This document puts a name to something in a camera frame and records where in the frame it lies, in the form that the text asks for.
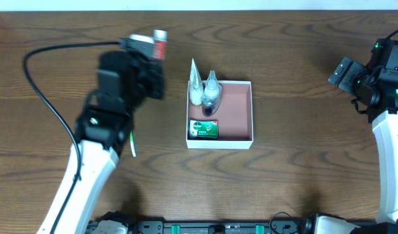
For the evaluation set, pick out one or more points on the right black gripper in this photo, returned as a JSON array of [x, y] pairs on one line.
[[343, 75]]

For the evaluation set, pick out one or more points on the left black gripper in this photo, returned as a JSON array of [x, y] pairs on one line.
[[150, 79]]

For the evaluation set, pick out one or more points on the red and teal toothpaste tube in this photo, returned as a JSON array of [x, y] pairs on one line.
[[160, 41]]

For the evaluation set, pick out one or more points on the white squeeze tube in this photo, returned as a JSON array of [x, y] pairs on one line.
[[196, 88]]

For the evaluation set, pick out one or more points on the clear pump soap bottle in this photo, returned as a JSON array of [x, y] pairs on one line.
[[211, 95]]

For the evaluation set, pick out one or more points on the green soap bar package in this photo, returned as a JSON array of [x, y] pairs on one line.
[[203, 129]]

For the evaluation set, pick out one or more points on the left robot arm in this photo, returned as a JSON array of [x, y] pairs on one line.
[[125, 80]]

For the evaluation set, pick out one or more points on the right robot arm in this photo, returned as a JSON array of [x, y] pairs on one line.
[[376, 86]]

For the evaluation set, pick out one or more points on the green and white toothbrush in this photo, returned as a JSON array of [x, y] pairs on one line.
[[132, 144]]

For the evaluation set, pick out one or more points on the white box with pink interior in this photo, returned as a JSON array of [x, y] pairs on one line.
[[234, 117]]

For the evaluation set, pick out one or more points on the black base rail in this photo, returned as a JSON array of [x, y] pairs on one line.
[[159, 227]]

